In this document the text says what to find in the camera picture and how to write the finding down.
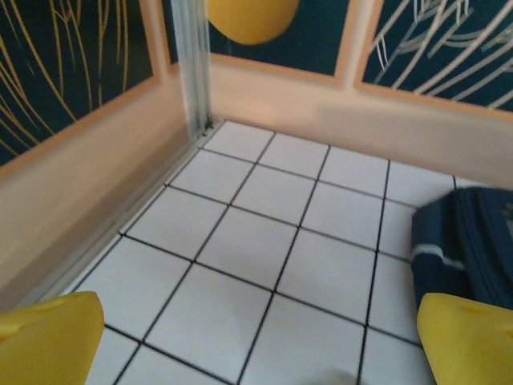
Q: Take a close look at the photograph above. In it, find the aluminium table edge rail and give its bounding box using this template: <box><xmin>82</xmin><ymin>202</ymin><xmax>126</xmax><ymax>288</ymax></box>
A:
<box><xmin>23</xmin><ymin>132</ymin><xmax>225</xmax><ymax>310</ymax></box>

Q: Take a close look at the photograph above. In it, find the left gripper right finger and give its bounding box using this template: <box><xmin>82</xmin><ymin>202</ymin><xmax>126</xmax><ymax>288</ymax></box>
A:
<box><xmin>416</xmin><ymin>292</ymin><xmax>513</xmax><ymax>385</ymax></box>

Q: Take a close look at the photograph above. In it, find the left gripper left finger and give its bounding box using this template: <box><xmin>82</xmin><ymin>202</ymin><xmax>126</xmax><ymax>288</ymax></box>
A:
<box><xmin>0</xmin><ymin>291</ymin><xmax>105</xmax><ymax>385</ymax></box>

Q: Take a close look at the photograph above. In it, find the aluminium frame post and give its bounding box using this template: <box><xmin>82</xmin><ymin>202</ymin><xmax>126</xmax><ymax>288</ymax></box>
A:
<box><xmin>170</xmin><ymin>0</ymin><xmax>214</xmax><ymax>142</ymax></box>

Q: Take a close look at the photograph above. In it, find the navy blue backpack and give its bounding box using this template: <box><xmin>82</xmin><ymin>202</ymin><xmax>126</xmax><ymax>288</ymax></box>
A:
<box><xmin>410</xmin><ymin>186</ymin><xmax>513</xmax><ymax>312</ymax></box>

